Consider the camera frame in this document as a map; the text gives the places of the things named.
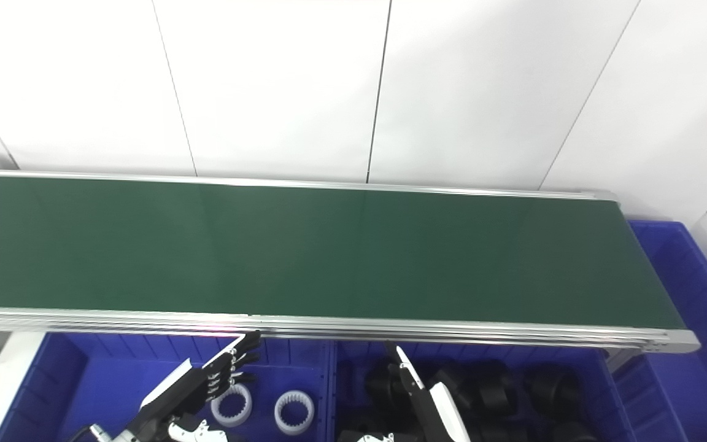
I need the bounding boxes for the blue bin with white rings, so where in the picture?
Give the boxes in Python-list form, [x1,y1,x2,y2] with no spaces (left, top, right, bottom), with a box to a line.
[0,333,337,442]

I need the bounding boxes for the white toothed ring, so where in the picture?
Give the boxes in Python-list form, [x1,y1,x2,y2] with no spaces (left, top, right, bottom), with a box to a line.
[211,383,253,429]
[274,390,316,436]

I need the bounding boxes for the empty blue bin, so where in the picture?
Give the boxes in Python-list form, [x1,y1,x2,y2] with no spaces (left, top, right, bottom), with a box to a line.
[608,220,707,442]

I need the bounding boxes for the green conveyor belt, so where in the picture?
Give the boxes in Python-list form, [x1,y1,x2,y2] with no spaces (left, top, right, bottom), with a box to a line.
[0,175,687,330]
[0,169,701,358]

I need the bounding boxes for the black round part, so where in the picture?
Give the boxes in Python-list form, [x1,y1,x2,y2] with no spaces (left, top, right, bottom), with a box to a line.
[524,363,582,419]
[432,361,472,400]
[475,361,515,419]
[365,361,404,407]

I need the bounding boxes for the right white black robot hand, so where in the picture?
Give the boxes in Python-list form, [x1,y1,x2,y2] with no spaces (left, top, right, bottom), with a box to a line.
[338,344,471,442]

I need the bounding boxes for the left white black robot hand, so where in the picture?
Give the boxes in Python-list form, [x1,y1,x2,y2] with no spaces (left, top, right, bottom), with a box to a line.
[136,331,262,442]

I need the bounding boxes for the blue bin with black parts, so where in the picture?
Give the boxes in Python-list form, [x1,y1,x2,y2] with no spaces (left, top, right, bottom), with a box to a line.
[328,339,639,442]

